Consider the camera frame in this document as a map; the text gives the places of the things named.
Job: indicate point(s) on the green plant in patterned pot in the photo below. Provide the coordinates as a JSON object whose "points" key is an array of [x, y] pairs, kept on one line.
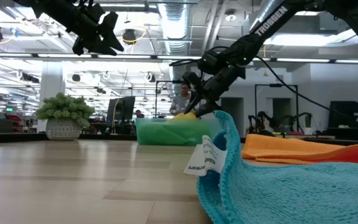
{"points": [[62, 129]]}

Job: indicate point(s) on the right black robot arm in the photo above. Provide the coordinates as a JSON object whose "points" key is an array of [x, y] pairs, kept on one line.
{"points": [[272, 18]]}

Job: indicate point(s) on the dark office desk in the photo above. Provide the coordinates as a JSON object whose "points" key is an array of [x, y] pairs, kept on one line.
{"points": [[353, 133]]}

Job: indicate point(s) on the large black display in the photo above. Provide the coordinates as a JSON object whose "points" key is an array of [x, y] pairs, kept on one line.
{"points": [[353, 113]]}

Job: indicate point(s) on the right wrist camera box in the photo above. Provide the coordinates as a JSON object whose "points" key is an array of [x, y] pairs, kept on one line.
{"points": [[191, 81]]}

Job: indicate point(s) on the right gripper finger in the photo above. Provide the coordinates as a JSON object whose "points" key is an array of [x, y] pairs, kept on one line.
{"points": [[190, 104], [208, 110]]}

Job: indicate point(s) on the orange microfiber towel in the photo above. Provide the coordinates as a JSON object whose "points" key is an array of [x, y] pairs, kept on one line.
{"points": [[291, 149]]}

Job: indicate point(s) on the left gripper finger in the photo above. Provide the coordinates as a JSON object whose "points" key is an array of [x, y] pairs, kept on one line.
{"points": [[99, 49], [113, 40]]}

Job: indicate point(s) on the black office monitor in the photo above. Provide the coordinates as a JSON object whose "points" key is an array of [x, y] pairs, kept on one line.
{"points": [[124, 109]]}

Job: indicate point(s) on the yellow microfiber towel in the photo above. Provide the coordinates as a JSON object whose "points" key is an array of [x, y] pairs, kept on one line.
{"points": [[182, 116]]}

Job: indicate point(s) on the teal translucent plastic basket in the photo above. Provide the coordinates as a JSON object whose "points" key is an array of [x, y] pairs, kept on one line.
{"points": [[141, 124]]}

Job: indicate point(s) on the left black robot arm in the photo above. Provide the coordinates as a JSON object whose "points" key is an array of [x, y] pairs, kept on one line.
{"points": [[61, 15]]}

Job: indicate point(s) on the silver ventilation duct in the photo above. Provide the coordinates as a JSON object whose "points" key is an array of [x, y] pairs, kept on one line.
{"points": [[266, 9], [176, 25]]}

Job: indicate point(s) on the person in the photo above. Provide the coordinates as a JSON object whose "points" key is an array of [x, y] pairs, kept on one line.
{"points": [[139, 113], [180, 101]]}

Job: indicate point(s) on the blue microfiber towel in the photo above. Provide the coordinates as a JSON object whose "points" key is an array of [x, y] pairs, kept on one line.
{"points": [[291, 193]]}

